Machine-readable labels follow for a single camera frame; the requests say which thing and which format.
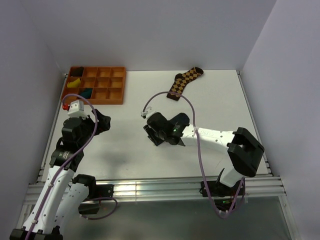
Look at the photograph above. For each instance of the rolled black sock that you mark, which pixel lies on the rolled black sock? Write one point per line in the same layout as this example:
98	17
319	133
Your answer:
76	71

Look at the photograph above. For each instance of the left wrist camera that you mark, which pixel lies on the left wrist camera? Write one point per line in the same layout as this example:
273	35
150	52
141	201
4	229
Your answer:
75	109

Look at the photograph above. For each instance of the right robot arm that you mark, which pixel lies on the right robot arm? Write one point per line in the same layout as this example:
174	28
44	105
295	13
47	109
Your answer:
243	149

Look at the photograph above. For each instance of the aluminium front rail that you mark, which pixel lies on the aluminium front rail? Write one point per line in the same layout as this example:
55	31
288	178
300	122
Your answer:
180	189

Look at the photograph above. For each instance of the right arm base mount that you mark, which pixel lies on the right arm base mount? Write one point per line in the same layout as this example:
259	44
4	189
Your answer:
223	196

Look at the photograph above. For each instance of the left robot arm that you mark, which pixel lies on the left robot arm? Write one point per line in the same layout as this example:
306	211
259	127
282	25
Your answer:
64	191

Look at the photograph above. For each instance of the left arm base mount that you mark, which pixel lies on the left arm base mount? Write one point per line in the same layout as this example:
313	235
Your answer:
99	191

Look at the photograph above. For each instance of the orange compartment tray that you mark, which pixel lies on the orange compartment tray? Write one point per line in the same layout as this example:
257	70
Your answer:
107	82

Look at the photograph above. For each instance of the rolled yellow sock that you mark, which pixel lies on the rolled yellow sock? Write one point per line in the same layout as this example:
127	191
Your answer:
74	84

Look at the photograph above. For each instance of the green reindeer sock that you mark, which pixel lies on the green reindeer sock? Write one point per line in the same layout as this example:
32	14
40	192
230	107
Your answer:
86	93

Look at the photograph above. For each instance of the navy snowman sock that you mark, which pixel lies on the navy snowman sock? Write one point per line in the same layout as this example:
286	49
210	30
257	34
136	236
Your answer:
181	119

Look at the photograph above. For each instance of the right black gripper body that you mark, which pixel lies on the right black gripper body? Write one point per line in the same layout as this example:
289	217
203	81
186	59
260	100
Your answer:
164	135

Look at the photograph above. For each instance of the brown argyle sock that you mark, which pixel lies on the brown argyle sock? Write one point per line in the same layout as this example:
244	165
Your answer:
181	80

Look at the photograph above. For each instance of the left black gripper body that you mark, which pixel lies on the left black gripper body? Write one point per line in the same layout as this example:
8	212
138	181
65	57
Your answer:
88	125

